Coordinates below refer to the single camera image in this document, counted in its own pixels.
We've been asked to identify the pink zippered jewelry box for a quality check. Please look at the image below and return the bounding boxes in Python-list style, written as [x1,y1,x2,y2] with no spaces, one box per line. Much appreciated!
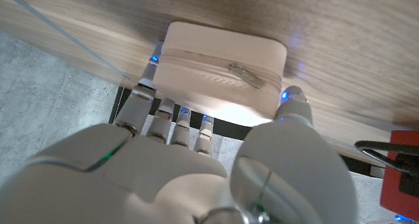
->
[152,20,288,121]

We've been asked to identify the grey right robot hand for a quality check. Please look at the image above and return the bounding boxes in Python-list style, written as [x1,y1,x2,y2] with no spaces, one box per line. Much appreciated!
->
[0,40,359,224]

